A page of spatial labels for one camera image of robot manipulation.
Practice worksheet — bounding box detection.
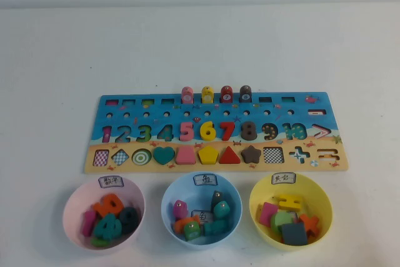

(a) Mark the brown wooden fish piece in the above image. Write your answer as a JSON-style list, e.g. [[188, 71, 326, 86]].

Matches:
[[239, 85, 253, 104]]

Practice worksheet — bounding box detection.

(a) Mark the dark blue wooden square piece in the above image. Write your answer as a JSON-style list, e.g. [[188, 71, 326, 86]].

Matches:
[[281, 222, 309, 246]]

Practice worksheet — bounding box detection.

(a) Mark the teal wooden fish piece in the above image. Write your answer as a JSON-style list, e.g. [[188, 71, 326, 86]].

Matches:
[[213, 201, 232, 221], [203, 219, 229, 236]]

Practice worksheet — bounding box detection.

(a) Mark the paper label on yellow bowl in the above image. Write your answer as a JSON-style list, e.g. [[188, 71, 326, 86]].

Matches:
[[271, 172, 296, 184]]

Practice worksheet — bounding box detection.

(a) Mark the blue plastic bowl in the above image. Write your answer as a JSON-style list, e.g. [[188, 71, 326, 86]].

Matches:
[[161, 171, 243, 251]]

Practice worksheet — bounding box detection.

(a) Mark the yellow plastic bowl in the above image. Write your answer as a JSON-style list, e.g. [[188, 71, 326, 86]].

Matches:
[[249, 171, 334, 252]]

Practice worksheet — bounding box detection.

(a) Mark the pink wooden number five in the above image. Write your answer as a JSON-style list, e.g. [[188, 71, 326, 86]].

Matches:
[[179, 122, 196, 142]]

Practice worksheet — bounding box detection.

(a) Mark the yellow wooden number six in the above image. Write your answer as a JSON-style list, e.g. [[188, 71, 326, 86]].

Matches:
[[199, 121, 217, 142]]

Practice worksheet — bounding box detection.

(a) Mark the colourful wooden puzzle board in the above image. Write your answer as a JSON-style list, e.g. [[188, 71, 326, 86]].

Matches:
[[83, 91, 349, 174]]

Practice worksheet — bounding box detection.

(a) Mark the brown wooden number eight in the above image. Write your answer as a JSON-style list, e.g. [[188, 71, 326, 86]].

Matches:
[[241, 121, 259, 141]]

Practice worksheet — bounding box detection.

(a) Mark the teal wooden heart piece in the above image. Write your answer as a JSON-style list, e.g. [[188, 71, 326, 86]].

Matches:
[[152, 146, 176, 166]]

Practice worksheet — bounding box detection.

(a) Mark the pink wooden rectangle piece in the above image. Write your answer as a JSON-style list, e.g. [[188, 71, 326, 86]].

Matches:
[[257, 201, 279, 227]]

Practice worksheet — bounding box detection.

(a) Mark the red wooden number seven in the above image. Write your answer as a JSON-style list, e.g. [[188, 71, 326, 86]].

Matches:
[[219, 121, 236, 141]]

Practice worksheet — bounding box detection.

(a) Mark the orange wooden plus piece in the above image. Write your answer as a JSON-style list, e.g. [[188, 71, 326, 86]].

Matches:
[[298, 213, 321, 238]]

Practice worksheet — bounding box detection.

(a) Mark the yellow wooden equals sign piece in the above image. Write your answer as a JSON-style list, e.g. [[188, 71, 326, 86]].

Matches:
[[277, 194, 304, 213]]

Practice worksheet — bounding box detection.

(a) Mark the red wooden fish piece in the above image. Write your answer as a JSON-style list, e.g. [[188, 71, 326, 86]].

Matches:
[[220, 85, 234, 104]]

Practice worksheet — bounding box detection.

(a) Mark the paper label on blue rim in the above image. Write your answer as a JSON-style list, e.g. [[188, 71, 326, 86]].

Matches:
[[193, 173, 219, 187]]

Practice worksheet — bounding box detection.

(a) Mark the pink wooden trapezoid piece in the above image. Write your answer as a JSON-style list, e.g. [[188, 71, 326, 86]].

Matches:
[[175, 147, 197, 165]]

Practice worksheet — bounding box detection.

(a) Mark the magenta wooden number one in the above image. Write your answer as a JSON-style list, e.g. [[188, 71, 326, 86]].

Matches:
[[81, 209, 97, 237]]

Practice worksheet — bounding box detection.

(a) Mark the orange wooden number piece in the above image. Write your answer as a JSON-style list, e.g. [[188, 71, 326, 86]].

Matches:
[[92, 193, 123, 218]]

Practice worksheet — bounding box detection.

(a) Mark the yellow wooden pentagon piece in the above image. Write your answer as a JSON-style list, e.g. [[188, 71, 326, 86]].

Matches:
[[197, 146, 219, 165]]

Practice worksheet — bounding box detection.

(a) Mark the green wooden circle piece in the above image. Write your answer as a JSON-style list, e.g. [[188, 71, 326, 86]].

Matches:
[[270, 210, 298, 233]]

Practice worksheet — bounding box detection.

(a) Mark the pink plastic bowl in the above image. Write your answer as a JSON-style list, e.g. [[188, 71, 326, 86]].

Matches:
[[62, 175, 146, 251]]

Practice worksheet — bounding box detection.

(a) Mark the paper label on pink bowl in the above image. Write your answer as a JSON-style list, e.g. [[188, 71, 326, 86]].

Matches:
[[98, 175, 125, 189]]

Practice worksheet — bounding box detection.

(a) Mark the green wooden number piece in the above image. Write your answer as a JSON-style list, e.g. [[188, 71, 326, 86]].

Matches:
[[90, 236, 109, 248]]

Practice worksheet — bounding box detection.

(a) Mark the red wooden triangle piece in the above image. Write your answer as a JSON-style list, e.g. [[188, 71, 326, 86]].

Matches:
[[218, 146, 241, 164]]

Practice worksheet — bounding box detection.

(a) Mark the green wooden fish piece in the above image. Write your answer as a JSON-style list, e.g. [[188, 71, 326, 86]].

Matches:
[[183, 220, 201, 242]]

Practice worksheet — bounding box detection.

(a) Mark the dark blue wooden fish piece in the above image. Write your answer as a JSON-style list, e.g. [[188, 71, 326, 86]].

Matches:
[[210, 190, 226, 210]]

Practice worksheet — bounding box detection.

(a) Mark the teal wooden number four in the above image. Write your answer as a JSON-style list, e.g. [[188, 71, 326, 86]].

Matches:
[[92, 213, 123, 239]]

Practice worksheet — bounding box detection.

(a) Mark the orange wooden fish piece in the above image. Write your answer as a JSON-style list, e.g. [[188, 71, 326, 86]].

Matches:
[[173, 216, 201, 235]]

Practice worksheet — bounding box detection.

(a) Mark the dark blue wooden number nine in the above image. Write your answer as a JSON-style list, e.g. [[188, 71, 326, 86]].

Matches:
[[119, 206, 140, 235]]

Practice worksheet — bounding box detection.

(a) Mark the loose paper label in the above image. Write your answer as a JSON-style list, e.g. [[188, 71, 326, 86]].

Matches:
[[191, 209, 215, 224]]

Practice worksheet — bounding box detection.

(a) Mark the pink wooden fish piece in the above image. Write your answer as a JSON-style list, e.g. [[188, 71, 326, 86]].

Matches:
[[181, 86, 194, 104]]

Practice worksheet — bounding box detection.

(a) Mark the yellow wooden fish piece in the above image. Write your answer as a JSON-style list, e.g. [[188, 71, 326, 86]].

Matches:
[[201, 85, 215, 104]]

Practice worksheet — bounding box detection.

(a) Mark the brown wooden star piece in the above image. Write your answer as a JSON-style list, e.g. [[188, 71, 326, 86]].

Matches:
[[240, 144, 262, 164]]

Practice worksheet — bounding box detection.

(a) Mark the magenta wooden fish piece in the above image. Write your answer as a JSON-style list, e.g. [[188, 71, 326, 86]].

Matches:
[[172, 199, 188, 221]]

